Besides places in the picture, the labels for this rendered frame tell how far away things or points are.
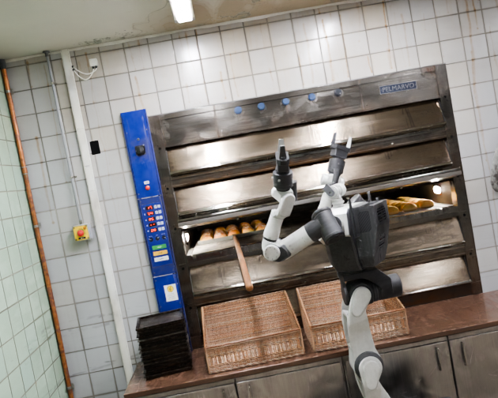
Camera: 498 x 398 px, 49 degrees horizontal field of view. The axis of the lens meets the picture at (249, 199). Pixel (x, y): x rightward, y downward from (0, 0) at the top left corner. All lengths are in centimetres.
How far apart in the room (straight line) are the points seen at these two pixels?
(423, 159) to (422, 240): 53
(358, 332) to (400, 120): 152
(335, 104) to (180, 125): 100
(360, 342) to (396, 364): 53
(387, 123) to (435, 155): 38
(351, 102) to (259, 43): 70
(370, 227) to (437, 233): 127
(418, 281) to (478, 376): 71
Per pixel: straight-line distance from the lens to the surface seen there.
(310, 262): 355
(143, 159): 348
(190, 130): 350
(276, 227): 248
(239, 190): 347
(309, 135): 353
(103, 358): 374
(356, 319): 269
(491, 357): 344
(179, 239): 351
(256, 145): 348
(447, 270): 382
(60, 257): 366
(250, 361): 315
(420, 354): 328
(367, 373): 276
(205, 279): 354
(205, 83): 352
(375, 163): 361
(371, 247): 256
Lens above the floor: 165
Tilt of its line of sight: 3 degrees down
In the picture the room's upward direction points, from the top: 10 degrees counter-clockwise
